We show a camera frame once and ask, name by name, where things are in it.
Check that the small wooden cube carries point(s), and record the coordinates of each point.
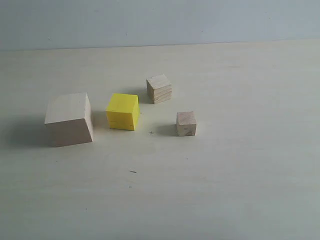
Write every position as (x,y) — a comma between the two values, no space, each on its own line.
(186,124)

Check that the large wooden cube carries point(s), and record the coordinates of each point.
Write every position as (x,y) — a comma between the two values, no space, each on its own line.
(69,120)

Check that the yellow cube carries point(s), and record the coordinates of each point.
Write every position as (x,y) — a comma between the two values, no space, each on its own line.
(123,111)

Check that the medium wooden cube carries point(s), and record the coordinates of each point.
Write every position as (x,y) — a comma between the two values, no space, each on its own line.
(159,88)

